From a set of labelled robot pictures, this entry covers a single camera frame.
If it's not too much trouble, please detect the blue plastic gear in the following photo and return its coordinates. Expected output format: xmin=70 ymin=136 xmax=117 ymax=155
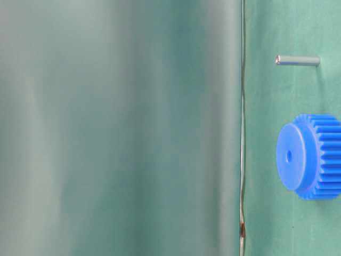
xmin=276 ymin=114 xmax=340 ymax=200

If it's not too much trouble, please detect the green table mat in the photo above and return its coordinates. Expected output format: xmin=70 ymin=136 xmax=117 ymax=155
xmin=243 ymin=1 xmax=340 ymax=255

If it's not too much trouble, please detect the grey metal shaft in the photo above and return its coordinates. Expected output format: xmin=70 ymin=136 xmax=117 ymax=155
xmin=275 ymin=55 xmax=320 ymax=67

